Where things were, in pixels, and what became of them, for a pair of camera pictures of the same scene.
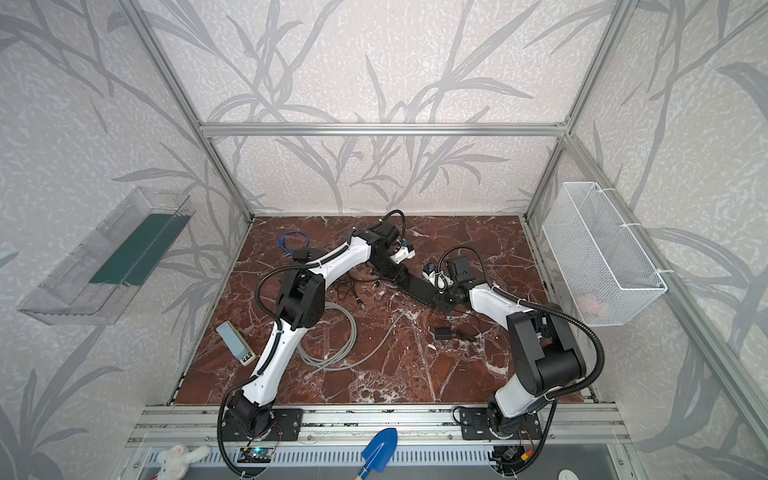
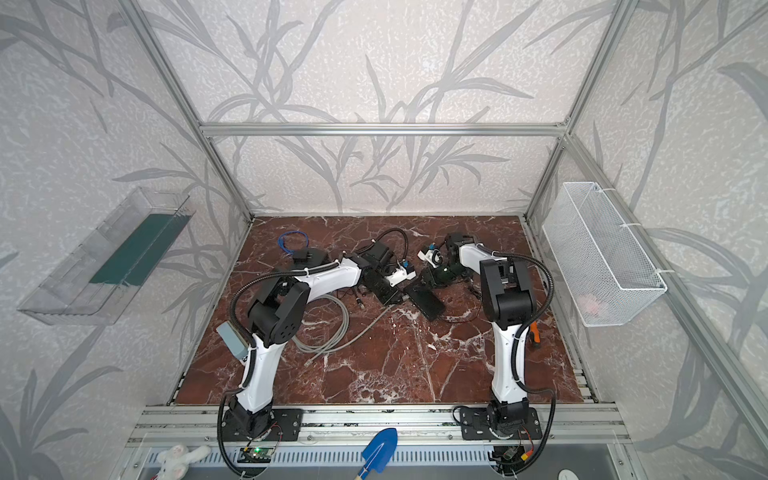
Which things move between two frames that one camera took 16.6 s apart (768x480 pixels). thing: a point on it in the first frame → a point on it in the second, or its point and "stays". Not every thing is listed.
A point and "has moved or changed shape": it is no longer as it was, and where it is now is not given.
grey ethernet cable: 328,347 has moved or changed shape
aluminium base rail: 348,426 stays
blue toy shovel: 379,451 stays
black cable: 346,287 has moved or changed shape
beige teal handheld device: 235,343 stays
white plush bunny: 174,462 stays
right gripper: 448,298 → 438,276
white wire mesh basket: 606,275 stays
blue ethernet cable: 280,239 stays
